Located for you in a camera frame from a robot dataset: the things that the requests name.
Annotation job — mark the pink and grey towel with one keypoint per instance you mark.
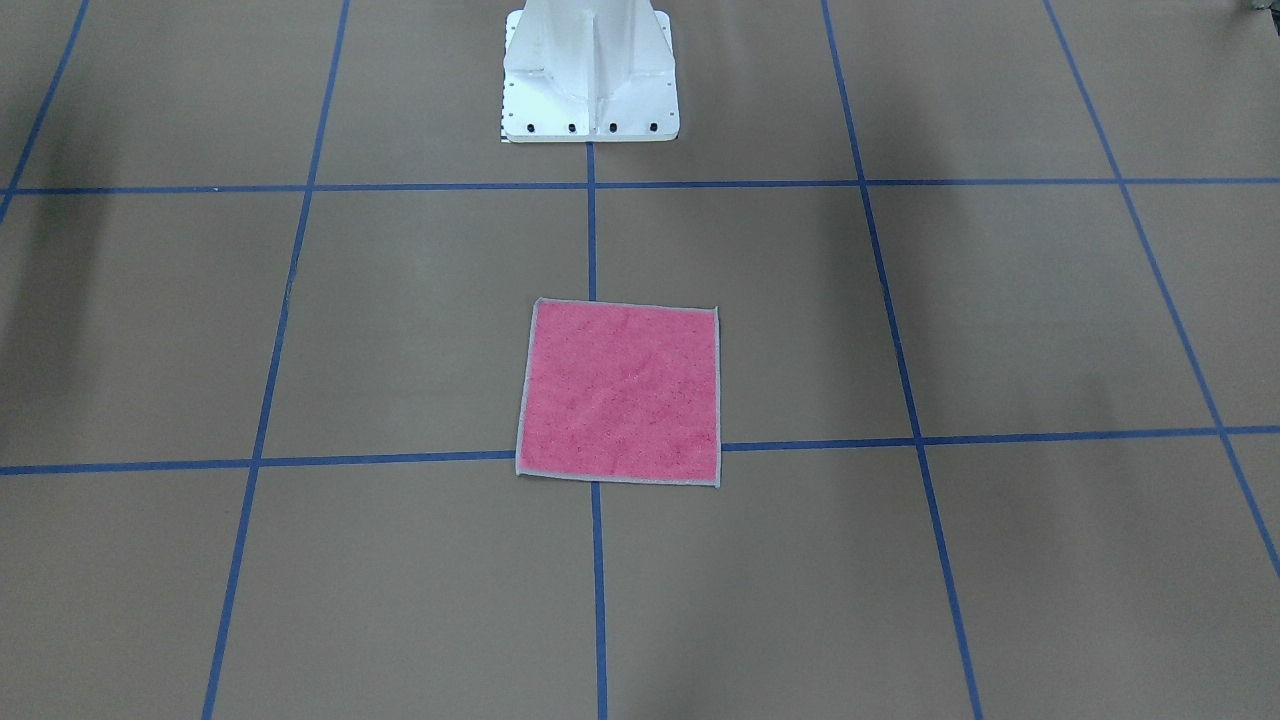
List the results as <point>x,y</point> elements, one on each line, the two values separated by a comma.
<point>621,393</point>

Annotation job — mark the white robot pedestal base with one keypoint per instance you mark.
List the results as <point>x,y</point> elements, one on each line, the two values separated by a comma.
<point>589,72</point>

